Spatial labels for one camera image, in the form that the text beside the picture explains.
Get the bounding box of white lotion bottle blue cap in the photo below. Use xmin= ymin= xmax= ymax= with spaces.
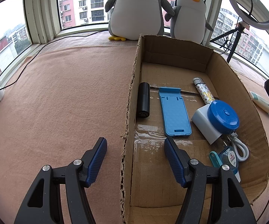
xmin=249 ymin=91 xmax=269 ymax=114

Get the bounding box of blue phone stand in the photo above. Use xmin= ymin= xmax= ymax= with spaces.
xmin=158 ymin=87 xmax=192 ymax=136

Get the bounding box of teal clothes peg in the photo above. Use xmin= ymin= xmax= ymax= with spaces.
xmin=209 ymin=151 xmax=223 ymax=168

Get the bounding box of white usb wall charger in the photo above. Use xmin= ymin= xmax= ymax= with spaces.
xmin=192 ymin=104 xmax=221 ymax=145

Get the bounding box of black cylindrical device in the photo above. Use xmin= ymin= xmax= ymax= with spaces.
xmin=136 ymin=82 xmax=150 ymax=118

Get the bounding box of blue round tape measure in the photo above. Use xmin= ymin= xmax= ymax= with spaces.
xmin=207 ymin=100 xmax=240 ymax=135

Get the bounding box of white usb cable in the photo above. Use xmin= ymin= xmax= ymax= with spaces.
xmin=225 ymin=132 xmax=250 ymax=162

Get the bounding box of patterned cylindrical tube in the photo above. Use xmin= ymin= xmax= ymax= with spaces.
xmin=193 ymin=77 xmax=215 ymax=104

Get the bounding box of black tripod stand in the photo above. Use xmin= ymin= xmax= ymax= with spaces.
xmin=210 ymin=21 xmax=249 ymax=63

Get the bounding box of open cardboard box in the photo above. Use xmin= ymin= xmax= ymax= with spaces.
xmin=121 ymin=35 xmax=269 ymax=223

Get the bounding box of pink floor blanket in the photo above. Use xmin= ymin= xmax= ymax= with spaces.
xmin=0 ymin=33 xmax=269 ymax=223

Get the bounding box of small plush penguin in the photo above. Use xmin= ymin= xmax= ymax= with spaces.
xmin=164 ymin=0 xmax=213 ymax=44

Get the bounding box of large plush penguin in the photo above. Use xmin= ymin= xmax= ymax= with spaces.
xmin=105 ymin=0 xmax=175 ymax=41

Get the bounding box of black cable on floor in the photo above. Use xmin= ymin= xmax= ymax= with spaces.
xmin=0 ymin=29 xmax=109 ymax=188

